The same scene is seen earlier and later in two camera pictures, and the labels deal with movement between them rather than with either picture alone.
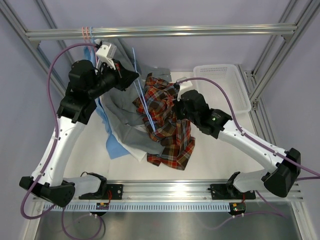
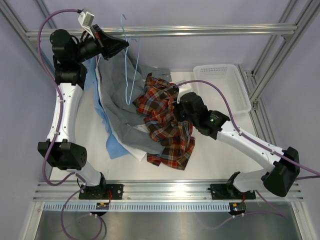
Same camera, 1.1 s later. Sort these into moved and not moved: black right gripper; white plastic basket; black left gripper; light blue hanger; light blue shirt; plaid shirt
Moved: black left gripper; light blue hanger
Not moved: light blue shirt; plaid shirt; black right gripper; white plastic basket
